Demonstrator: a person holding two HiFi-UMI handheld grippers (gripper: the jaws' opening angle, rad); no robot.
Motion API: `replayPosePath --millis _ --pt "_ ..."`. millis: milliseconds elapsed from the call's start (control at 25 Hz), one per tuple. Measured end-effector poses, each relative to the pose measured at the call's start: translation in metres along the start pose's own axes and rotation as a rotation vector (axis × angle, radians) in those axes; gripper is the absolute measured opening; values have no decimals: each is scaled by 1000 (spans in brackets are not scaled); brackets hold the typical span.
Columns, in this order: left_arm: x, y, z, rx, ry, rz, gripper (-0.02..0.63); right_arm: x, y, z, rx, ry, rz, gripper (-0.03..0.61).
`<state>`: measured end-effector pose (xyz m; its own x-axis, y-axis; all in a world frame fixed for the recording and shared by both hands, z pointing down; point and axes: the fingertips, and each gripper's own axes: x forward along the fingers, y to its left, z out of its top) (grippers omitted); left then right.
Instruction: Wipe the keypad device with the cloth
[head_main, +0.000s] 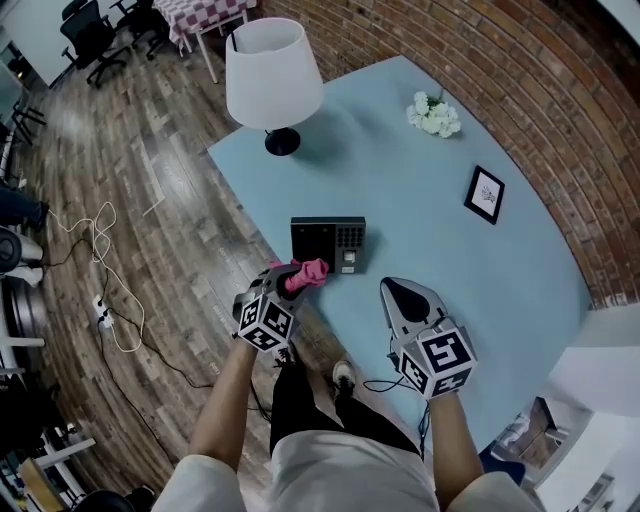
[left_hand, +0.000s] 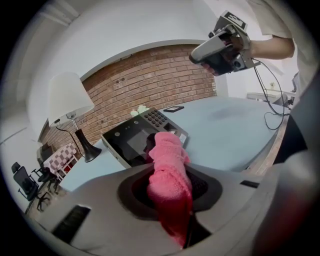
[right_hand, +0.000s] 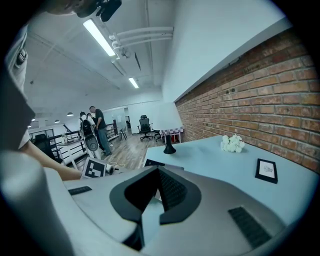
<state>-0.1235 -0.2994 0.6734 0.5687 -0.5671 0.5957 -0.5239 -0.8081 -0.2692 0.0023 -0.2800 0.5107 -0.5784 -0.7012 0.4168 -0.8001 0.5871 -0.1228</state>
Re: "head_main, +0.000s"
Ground black picture frame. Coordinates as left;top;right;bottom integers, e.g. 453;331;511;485
463;164;506;226

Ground checkered cloth table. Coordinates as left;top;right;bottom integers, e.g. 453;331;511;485
152;0;251;84

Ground person's black trousers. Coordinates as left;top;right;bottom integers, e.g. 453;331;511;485
269;357;422;457

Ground white power strip with cable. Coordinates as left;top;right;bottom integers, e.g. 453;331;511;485
47;201;146;354

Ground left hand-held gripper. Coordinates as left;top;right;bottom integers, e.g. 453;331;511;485
231;263;325;354

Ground person's beige shirt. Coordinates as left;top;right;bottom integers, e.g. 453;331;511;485
152;429;546;512

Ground white shade table lamp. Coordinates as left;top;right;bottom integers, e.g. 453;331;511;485
224;17;325;157

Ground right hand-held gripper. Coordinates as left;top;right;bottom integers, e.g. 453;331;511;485
379;275;480;401

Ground person's right forearm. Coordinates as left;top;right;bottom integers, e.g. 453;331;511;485
427;389;484;494

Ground person's left forearm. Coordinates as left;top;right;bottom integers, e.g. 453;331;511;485
189;342;257;461

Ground white flower bunch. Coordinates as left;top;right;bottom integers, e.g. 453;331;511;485
405;90;461;140

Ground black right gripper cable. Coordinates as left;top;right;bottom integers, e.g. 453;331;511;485
362;377;432;461

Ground black floor cable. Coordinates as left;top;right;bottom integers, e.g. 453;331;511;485
39;234;216;391

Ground pink cloth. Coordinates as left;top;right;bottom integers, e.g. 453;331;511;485
269;257;331;294

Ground black office chair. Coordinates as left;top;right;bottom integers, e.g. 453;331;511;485
109;0;171;62
59;0;134;89

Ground black step stool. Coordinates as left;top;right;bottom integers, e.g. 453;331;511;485
7;97;47;147

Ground black keypad device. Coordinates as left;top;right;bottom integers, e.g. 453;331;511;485
290;215;367;275

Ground person's right shoe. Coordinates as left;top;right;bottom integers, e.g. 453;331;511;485
332;359;357;397

